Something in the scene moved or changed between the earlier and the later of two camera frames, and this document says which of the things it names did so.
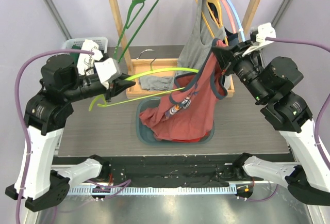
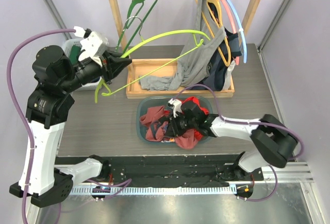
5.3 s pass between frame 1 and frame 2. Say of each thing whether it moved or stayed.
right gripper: moved
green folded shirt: stayed
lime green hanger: moved
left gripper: moved
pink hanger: stayed
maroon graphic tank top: moved
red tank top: moved
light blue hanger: stayed
